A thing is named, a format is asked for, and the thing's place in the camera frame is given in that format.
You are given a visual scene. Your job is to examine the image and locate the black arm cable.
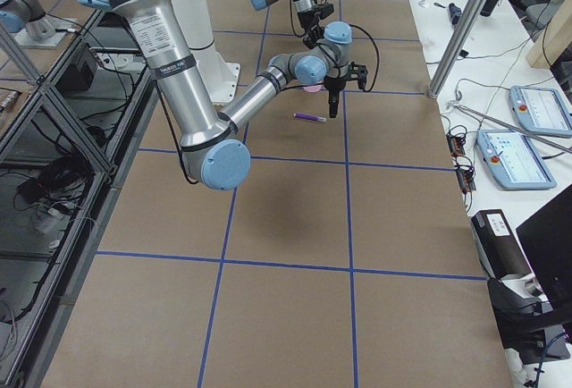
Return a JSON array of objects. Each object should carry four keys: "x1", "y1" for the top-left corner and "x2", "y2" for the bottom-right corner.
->
[{"x1": 343, "y1": 23, "x2": 381, "y2": 93}]

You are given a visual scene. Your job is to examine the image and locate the purple marker pen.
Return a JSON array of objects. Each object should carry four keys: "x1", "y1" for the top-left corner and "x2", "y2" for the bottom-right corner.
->
[{"x1": 293, "y1": 113, "x2": 327, "y2": 122}]

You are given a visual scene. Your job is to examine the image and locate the small circuit board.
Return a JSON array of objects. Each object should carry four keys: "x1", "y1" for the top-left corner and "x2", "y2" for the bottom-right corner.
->
[{"x1": 446, "y1": 134, "x2": 466, "y2": 156}]

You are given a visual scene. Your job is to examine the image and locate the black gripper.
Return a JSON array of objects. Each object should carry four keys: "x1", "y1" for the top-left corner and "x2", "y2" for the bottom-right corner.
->
[
  {"x1": 324, "y1": 75, "x2": 348, "y2": 118},
  {"x1": 297, "y1": 6, "x2": 324, "y2": 47}
]

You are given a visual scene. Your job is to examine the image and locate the black monitor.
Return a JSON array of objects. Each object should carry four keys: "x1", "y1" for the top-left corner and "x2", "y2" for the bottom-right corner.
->
[{"x1": 517, "y1": 186, "x2": 571, "y2": 308}]

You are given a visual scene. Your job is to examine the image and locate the pink mesh pen holder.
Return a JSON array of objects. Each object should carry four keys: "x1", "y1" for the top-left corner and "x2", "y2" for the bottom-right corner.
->
[{"x1": 302, "y1": 84, "x2": 323, "y2": 93}]

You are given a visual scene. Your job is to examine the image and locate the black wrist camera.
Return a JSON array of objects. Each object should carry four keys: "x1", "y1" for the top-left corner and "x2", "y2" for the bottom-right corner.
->
[
  {"x1": 315, "y1": 2, "x2": 334, "y2": 20},
  {"x1": 348, "y1": 62, "x2": 368, "y2": 91}
]

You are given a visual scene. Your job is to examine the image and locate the near blue teach pendant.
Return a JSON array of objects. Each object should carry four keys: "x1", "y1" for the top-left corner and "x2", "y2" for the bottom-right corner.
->
[{"x1": 476, "y1": 129, "x2": 557, "y2": 190}]

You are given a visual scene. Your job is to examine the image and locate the aluminium frame post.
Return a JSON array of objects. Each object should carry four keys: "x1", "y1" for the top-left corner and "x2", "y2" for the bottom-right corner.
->
[{"x1": 427, "y1": 0, "x2": 486, "y2": 99}]

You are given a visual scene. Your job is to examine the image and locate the blue teach pendant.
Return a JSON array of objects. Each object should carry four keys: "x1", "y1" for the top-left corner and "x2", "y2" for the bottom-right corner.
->
[
  {"x1": 509, "y1": 86, "x2": 571, "y2": 138},
  {"x1": 476, "y1": 129, "x2": 557, "y2": 190}
]

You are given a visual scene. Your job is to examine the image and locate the white pedestal column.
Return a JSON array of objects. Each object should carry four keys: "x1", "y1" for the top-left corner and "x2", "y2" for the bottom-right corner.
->
[{"x1": 172, "y1": 0, "x2": 240, "y2": 105}]

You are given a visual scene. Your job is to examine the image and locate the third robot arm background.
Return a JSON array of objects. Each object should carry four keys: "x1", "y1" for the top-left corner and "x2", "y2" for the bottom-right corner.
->
[{"x1": 1, "y1": 0, "x2": 66, "y2": 49}]

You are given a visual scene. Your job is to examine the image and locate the metal rod on table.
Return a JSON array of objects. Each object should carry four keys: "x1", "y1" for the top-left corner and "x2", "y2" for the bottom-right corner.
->
[{"x1": 447, "y1": 101, "x2": 571, "y2": 154}]

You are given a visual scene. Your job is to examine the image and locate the far blue teach pendant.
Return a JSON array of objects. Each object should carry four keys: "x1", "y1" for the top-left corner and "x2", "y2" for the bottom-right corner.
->
[{"x1": 509, "y1": 86, "x2": 571, "y2": 138}]

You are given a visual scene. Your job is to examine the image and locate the black box with label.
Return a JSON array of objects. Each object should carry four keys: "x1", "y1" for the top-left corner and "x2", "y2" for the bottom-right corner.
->
[{"x1": 471, "y1": 209, "x2": 532, "y2": 280}]

